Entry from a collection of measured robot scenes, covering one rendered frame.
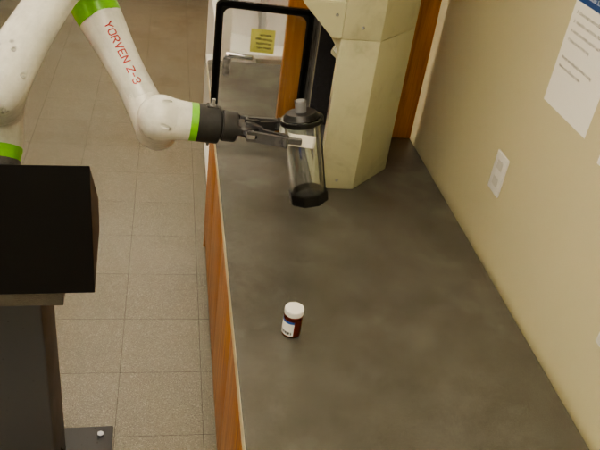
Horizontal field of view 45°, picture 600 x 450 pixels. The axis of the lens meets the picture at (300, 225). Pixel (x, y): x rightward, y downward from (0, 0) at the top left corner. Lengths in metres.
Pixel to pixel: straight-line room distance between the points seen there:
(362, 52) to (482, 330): 0.81
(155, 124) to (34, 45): 0.30
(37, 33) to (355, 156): 0.98
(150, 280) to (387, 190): 1.39
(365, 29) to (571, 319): 0.92
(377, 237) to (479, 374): 0.54
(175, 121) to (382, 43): 0.66
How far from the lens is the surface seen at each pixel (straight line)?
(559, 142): 1.77
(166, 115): 1.70
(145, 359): 2.91
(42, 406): 2.10
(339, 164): 2.17
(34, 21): 1.69
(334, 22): 1.99
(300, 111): 1.77
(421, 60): 2.51
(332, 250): 1.93
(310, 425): 1.47
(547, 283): 1.79
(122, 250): 3.47
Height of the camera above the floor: 2.04
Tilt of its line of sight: 33 degrees down
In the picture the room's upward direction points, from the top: 9 degrees clockwise
